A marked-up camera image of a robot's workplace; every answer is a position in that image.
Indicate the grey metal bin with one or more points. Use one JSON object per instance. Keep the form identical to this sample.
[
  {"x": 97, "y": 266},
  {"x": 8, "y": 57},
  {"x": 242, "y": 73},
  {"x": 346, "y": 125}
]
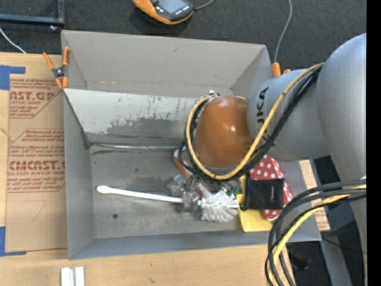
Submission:
[{"x": 134, "y": 165}]

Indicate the orange-brown stick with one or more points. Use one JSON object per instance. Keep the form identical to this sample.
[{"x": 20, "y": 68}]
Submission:
[{"x": 181, "y": 165}]

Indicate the white toilet brush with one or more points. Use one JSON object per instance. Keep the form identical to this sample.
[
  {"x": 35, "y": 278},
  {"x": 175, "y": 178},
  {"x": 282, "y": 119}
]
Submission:
[{"x": 137, "y": 194}]

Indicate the black box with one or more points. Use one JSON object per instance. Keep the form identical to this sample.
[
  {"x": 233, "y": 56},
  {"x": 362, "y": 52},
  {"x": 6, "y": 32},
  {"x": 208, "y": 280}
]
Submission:
[{"x": 263, "y": 194}]

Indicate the yellow sponge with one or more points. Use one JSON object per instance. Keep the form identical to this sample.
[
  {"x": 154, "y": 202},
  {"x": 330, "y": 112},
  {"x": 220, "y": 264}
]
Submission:
[{"x": 253, "y": 220}]

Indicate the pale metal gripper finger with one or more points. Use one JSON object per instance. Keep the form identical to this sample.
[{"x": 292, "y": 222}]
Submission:
[
  {"x": 187, "y": 196},
  {"x": 197, "y": 206}
]

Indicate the brown cardboard board, red print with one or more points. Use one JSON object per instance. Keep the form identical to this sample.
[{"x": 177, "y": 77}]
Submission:
[{"x": 35, "y": 147}]

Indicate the red white-dotted cloth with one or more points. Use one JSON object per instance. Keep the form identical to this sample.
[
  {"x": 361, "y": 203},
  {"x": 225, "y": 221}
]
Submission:
[{"x": 266, "y": 168}]

